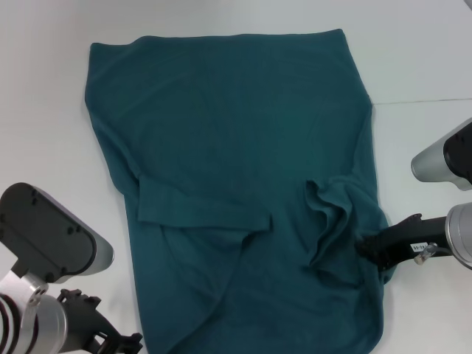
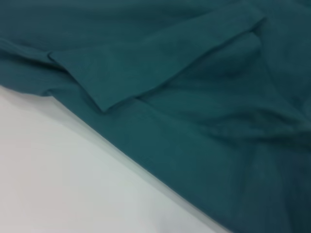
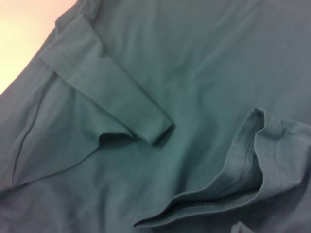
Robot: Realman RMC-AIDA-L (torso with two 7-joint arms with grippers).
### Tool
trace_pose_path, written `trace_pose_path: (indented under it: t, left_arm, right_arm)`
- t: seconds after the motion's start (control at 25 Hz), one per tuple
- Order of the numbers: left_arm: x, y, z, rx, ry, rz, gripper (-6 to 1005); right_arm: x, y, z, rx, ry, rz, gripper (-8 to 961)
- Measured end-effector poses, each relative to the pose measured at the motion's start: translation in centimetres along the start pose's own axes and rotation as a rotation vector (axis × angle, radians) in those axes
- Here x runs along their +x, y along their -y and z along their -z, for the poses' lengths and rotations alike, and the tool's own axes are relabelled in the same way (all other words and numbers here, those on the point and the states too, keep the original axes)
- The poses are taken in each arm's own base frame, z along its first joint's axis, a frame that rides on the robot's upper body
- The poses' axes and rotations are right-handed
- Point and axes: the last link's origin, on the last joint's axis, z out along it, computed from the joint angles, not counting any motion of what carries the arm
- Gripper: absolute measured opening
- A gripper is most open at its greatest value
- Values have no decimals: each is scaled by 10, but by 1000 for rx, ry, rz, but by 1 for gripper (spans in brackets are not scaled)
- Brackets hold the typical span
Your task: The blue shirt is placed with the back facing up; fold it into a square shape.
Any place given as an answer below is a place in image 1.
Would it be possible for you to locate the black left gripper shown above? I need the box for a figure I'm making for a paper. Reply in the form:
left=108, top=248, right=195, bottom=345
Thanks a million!
left=57, top=288, right=145, bottom=354

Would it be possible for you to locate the teal blue shirt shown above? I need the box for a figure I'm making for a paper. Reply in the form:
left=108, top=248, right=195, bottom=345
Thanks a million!
left=83, top=27, right=398, bottom=354

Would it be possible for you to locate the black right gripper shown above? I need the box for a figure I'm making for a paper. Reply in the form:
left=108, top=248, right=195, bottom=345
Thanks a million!
left=354, top=213, right=449, bottom=274

